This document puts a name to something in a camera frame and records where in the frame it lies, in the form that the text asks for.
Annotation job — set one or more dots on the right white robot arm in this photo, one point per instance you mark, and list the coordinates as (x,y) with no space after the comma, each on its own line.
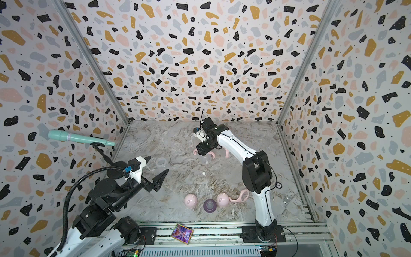
(256,174)

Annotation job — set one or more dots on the black microphone stand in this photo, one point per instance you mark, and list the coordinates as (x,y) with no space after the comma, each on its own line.
(111,173)

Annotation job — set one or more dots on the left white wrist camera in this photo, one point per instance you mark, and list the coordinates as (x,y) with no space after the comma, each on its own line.
(134,169)

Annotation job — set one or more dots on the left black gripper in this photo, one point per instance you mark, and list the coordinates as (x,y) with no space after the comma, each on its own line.
(157,183)

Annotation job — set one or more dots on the colourful holographic card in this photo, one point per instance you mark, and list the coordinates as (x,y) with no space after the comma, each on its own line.
(182,233)

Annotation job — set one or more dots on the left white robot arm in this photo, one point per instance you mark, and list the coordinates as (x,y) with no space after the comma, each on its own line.
(97,232)

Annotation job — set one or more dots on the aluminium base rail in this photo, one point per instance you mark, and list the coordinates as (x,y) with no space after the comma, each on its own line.
(209,239)

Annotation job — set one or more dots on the right corner aluminium post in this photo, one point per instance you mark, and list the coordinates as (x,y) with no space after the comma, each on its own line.
(328,14)

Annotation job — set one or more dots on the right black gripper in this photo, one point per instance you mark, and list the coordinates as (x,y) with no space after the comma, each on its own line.
(203,148)

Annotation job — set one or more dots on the corner aluminium post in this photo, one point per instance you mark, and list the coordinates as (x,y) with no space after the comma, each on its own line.
(77,36)
(328,14)

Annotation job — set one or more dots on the pink bottle cap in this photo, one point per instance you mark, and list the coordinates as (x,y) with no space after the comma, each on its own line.
(190,201)
(223,200)

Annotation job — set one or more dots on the left corner aluminium post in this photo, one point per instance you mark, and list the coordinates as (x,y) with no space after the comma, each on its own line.
(77,36)

